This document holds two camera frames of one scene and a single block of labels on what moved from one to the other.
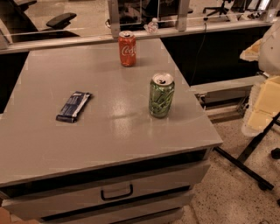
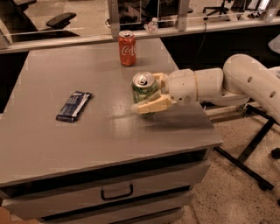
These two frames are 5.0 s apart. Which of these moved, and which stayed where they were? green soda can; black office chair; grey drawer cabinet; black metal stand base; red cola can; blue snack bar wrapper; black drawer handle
Moved: green soda can
Stayed: black drawer handle; red cola can; grey drawer cabinet; black metal stand base; blue snack bar wrapper; black office chair
